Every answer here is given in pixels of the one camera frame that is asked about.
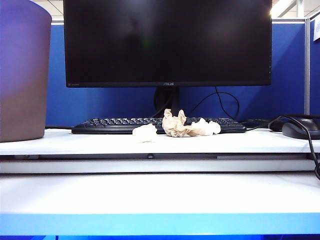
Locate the tan paper ball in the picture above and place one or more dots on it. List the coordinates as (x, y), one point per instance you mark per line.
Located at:
(175, 127)

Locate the small white paper ball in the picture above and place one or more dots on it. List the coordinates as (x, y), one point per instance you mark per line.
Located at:
(210, 128)

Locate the black monitor stand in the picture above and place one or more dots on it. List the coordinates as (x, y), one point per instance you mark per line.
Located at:
(165, 100)

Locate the black computer keyboard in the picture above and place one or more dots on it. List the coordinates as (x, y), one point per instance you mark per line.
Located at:
(100, 126)

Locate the wide blue partition panel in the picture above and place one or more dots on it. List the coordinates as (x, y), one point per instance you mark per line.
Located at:
(100, 105)

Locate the black ASUS computer monitor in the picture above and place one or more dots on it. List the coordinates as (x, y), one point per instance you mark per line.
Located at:
(165, 42)

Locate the black computer mouse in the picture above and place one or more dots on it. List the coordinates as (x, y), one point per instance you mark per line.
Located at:
(301, 133)

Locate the black flat desk device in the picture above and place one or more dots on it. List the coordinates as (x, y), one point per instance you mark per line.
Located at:
(313, 118)

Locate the narrow blue partition panel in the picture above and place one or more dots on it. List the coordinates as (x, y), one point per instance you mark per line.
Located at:
(315, 75)

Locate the white paper sheet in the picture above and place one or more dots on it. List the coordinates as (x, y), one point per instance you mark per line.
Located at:
(317, 31)

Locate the grey metal rail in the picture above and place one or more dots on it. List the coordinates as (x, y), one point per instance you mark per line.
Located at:
(125, 156)

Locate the grey partition post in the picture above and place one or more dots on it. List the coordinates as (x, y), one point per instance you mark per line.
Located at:
(307, 75)

